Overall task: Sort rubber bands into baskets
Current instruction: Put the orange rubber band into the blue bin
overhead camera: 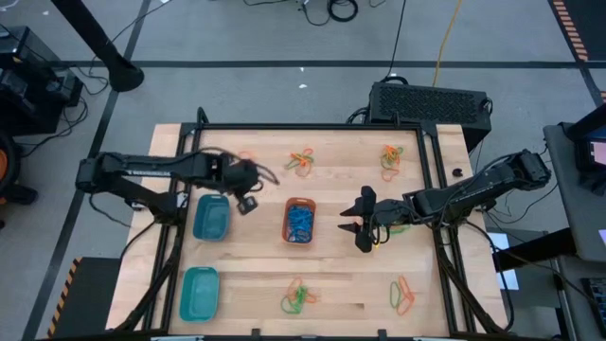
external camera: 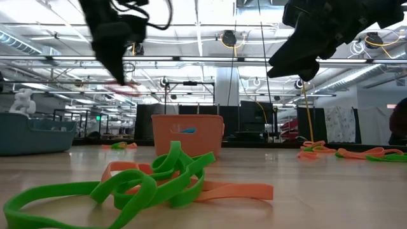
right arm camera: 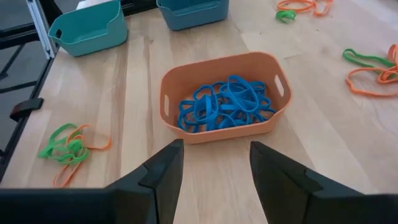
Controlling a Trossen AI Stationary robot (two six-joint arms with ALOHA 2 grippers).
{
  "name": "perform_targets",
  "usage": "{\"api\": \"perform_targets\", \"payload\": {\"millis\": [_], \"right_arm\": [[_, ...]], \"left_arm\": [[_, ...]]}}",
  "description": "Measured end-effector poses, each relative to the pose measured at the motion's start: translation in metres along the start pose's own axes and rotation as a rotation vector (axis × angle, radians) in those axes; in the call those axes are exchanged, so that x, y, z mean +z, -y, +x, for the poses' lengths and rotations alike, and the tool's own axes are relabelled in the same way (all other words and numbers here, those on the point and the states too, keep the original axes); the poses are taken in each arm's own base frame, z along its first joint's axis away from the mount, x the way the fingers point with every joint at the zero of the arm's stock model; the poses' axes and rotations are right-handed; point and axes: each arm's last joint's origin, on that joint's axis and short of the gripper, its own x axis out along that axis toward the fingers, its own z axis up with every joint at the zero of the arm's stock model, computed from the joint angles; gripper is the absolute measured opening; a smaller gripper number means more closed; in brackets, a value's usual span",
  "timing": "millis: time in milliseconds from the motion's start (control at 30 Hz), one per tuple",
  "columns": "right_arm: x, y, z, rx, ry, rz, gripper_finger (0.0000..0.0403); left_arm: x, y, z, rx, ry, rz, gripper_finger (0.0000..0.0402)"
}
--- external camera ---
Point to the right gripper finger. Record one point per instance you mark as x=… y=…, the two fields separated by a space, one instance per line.
x=311 y=73
x=295 y=60

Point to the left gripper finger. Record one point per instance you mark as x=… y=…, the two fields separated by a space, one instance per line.
x=113 y=63

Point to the blue rubber band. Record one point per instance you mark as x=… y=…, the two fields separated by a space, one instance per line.
x=189 y=130

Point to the black partition panel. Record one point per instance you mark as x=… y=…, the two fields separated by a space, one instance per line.
x=319 y=124
x=143 y=121
x=254 y=117
x=230 y=121

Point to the white printed curtain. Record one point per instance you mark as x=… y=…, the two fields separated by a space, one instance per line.
x=343 y=124

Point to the red white object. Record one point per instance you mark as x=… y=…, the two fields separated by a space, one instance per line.
x=289 y=130

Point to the plain white sheet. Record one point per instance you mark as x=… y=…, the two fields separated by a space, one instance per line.
x=372 y=127

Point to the person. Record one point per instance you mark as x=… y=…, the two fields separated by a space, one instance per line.
x=399 y=124

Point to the dark teal plastic basket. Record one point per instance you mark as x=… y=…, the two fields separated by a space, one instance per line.
x=47 y=143

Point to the orange plastic basket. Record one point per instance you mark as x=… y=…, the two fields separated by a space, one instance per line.
x=206 y=143

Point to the silver ventilation duct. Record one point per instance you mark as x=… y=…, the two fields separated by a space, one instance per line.
x=19 y=44
x=365 y=74

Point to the black stand frame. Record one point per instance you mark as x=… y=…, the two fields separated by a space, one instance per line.
x=190 y=83

